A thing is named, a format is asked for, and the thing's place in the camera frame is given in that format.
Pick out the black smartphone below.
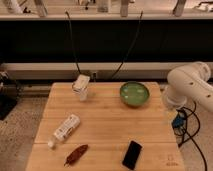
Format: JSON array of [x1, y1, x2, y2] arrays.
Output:
[[122, 141, 142, 170]]

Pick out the black floor cables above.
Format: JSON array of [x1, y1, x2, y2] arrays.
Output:
[[173, 103, 209, 171]]

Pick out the brown dried chili pepper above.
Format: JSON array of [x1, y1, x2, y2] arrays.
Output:
[[65, 144, 88, 165]]

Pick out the white camera on clear stand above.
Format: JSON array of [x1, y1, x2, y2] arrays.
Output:
[[72, 74, 90, 101]]

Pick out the left black cable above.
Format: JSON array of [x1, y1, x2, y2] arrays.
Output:
[[64, 9, 83, 76]]

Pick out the blue connector box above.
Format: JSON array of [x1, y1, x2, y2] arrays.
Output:
[[172, 114, 186, 128]]

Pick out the right black cable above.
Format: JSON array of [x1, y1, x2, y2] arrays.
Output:
[[110, 10, 144, 80]]

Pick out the white plastic bottle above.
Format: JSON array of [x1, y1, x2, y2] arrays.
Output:
[[47, 114, 80, 149]]

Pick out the black cable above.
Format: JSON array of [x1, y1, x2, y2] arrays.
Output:
[[110, 10, 144, 80], [64, 9, 83, 76]]

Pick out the green ceramic bowl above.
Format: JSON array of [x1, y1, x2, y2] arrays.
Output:
[[119, 81, 150, 107]]

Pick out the dark equipment at left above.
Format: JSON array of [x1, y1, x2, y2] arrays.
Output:
[[0, 71, 21, 120]]

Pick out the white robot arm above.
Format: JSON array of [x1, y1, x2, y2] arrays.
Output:
[[162, 62, 213, 112]]

